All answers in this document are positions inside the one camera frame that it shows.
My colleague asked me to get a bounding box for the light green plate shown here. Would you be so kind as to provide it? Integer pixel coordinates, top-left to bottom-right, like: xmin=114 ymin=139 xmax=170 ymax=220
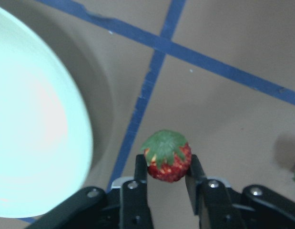
xmin=0 ymin=7 xmax=93 ymax=218

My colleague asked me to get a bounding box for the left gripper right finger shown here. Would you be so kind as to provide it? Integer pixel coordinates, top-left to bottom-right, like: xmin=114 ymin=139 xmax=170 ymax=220
xmin=185 ymin=155 xmax=295 ymax=229

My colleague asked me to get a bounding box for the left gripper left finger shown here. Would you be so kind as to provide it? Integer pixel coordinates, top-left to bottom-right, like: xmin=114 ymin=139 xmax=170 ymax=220
xmin=28 ymin=155 xmax=153 ymax=229

